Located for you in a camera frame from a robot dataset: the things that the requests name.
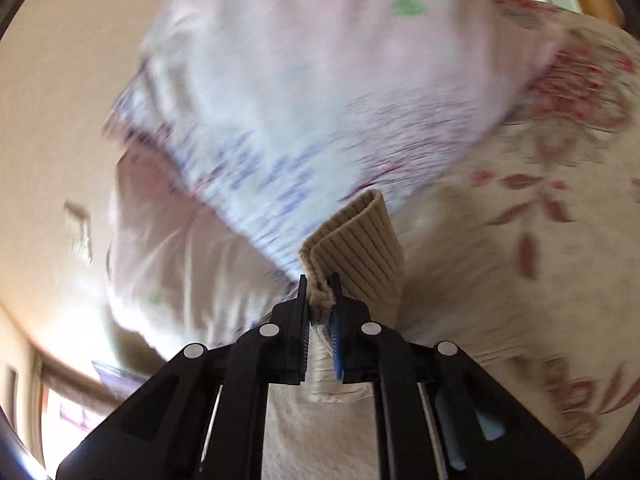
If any pale pink pillow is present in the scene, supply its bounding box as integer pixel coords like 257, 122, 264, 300
108, 148, 296, 360

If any floral lavender print pillow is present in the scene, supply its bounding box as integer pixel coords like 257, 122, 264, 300
105, 0, 563, 278

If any window with blind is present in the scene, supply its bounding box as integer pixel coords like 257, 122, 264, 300
29, 353, 132, 476

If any white wall switch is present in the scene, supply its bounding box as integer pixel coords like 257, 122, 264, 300
63, 202, 92, 266

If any beige cable-knit sweater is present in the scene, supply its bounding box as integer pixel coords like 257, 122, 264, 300
262, 190, 404, 479

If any floral cream bedspread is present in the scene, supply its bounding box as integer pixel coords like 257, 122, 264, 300
394, 0, 640, 476

